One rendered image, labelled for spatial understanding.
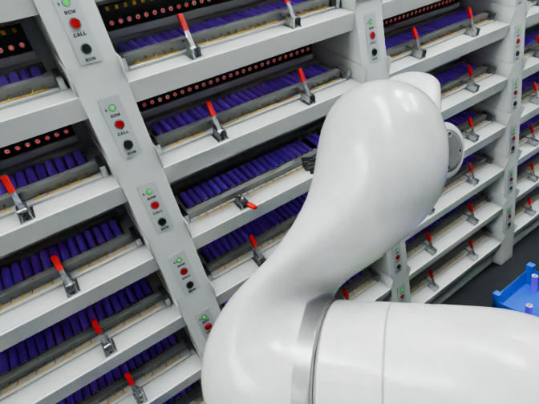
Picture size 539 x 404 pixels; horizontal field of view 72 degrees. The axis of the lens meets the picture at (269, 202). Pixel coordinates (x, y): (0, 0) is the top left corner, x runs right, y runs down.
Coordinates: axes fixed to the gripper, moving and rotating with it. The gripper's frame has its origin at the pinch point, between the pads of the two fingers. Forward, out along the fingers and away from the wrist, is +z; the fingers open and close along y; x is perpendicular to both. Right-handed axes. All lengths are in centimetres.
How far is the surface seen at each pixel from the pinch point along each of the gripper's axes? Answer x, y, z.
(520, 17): 10, 107, 15
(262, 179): -3.8, -5.8, 22.7
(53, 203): 11, -53, 18
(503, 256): -91, 102, 37
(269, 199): -8.7, -7.6, 19.2
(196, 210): -3.7, -25.7, 22.8
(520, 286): -69, 58, 1
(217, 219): -7.7, -22.0, 20.8
